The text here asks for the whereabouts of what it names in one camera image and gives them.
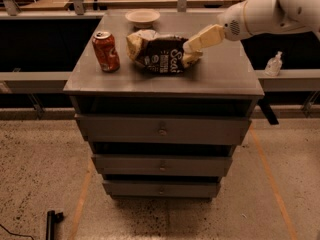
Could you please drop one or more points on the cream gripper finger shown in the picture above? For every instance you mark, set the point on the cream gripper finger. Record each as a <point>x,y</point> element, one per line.
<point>207,37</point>
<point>189,59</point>

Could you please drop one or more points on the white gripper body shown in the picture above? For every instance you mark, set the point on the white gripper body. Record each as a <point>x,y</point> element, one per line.
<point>232,23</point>

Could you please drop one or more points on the brown chip bag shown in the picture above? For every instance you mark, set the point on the brown chip bag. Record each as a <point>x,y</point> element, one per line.
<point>157,53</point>

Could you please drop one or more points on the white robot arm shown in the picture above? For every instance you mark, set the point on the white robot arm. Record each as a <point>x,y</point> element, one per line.
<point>265,27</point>

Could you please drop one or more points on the red coke can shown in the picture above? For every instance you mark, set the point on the red coke can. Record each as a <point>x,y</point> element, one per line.
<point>104,47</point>

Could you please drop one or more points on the grey drawer cabinet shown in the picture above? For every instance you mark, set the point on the grey drawer cabinet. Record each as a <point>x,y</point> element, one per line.
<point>162,106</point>

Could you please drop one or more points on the white bowl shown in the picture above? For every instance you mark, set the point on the white bowl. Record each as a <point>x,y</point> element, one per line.
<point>142,18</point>

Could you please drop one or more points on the clear sanitizer bottle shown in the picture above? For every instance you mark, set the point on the clear sanitizer bottle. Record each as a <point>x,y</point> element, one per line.
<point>274,65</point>

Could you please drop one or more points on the grey metal railing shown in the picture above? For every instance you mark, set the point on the grey metal railing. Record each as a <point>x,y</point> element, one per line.
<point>46,80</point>

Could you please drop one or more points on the top grey drawer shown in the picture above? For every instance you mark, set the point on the top grey drawer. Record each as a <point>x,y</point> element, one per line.
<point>168,130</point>

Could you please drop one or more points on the grey drawer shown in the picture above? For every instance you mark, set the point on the grey drawer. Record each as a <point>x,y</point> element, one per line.
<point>157,165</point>
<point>168,130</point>
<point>161,189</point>

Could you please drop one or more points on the middle grey drawer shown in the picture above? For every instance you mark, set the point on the middle grey drawer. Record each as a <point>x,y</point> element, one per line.
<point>157,165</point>

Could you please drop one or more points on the bottom grey drawer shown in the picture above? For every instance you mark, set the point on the bottom grey drawer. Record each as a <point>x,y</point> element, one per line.
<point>161,189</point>

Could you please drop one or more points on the black floor post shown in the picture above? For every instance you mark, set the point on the black floor post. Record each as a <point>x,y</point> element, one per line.
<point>53,218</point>

